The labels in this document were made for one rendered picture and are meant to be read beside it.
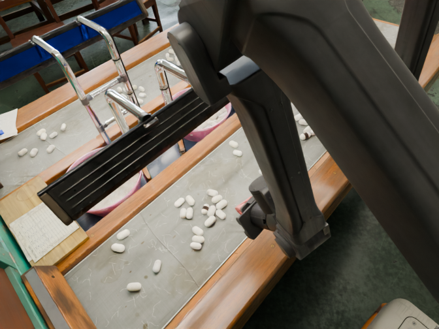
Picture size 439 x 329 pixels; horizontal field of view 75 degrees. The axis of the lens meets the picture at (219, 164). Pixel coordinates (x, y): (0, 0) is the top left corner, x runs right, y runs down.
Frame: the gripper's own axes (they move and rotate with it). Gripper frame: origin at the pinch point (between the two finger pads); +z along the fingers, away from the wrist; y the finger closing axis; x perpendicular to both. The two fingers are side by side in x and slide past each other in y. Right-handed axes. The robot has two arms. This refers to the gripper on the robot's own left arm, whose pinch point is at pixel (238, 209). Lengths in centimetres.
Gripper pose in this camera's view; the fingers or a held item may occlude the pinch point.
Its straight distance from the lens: 73.2
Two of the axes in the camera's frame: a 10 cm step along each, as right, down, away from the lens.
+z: -4.9, 0.2, 8.7
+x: 5.4, 8.0, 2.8
